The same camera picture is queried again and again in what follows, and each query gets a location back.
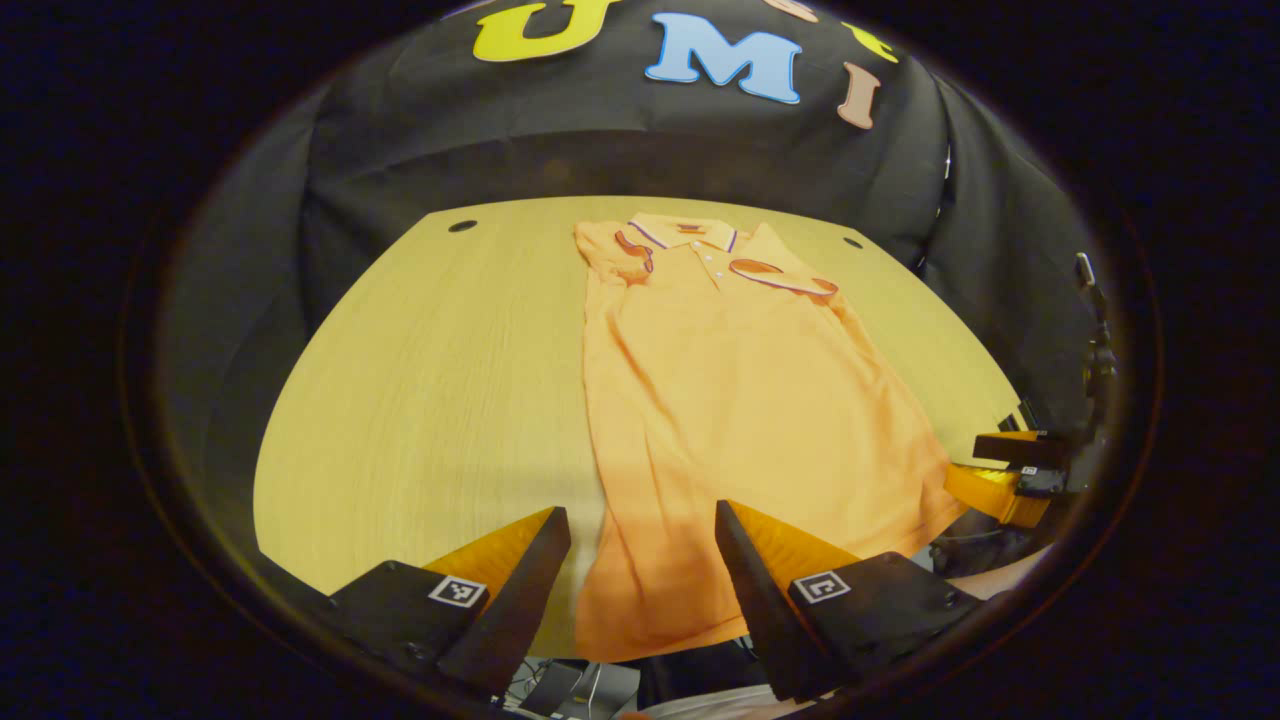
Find person's white clothing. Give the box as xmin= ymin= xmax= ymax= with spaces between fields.
xmin=635 ymin=685 xmax=816 ymax=720

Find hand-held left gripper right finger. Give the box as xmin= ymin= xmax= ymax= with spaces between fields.
xmin=714 ymin=500 xmax=986 ymax=703

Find grey metal box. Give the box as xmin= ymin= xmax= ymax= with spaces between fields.
xmin=515 ymin=660 xmax=641 ymax=719

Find orange T-shirt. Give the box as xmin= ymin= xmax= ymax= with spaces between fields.
xmin=573 ymin=212 xmax=969 ymax=666

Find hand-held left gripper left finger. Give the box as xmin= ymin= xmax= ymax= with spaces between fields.
xmin=325 ymin=506 xmax=572 ymax=701

